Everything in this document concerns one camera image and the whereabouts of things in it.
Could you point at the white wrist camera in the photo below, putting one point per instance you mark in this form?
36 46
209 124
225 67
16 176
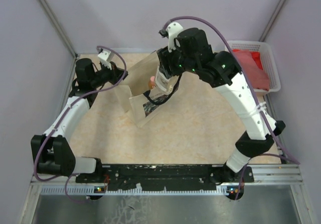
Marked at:
171 32
105 57

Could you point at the red cloth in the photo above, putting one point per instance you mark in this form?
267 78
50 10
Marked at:
257 59

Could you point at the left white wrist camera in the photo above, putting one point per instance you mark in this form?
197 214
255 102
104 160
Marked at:
105 57

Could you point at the yellow bottle white cap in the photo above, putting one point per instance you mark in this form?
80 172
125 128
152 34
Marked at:
164 84

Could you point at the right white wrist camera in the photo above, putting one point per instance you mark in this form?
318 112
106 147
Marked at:
171 32

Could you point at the white plastic basket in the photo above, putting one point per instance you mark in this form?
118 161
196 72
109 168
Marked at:
266 58

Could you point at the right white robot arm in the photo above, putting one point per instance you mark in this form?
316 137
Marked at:
224 74

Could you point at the beige canvas tote bag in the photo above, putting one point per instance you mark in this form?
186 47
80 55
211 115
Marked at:
133 93

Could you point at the orange bottle pink cap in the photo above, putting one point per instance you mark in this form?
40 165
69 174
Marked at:
151 83

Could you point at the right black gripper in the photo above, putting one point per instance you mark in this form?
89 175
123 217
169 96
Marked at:
164 58

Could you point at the pink cloth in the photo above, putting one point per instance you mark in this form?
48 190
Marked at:
258 78

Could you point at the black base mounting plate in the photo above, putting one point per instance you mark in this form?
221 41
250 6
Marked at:
148 179

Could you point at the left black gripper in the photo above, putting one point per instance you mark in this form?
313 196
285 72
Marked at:
116 74

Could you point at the aluminium frame rail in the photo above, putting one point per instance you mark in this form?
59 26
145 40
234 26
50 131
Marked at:
264 175

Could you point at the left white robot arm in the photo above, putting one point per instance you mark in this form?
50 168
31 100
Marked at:
52 154

